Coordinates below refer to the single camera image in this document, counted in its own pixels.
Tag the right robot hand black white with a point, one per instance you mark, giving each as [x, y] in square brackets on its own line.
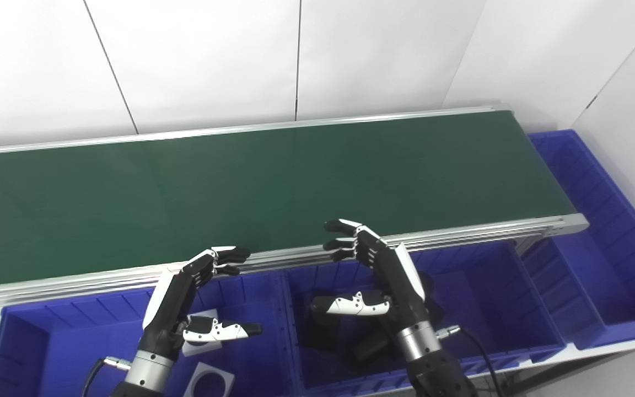
[403, 286]

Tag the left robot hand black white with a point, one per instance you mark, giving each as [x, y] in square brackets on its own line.
[168, 309]

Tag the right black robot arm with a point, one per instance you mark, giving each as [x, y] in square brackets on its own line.
[439, 369]

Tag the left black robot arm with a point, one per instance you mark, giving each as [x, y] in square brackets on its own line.
[146, 375]

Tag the green conveyor belt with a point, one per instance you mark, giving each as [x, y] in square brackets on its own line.
[102, 278]
[185, 198]

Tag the blue bin with black parts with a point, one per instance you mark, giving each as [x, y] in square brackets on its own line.
[499, 309]

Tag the blue bin with white plates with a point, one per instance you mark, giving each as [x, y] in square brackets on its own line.
[75, 342]

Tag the aluminium conveyor leg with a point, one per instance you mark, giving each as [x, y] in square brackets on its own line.
[532, 246]

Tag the empty blue bin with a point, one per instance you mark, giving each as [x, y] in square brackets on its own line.
[609, 264]

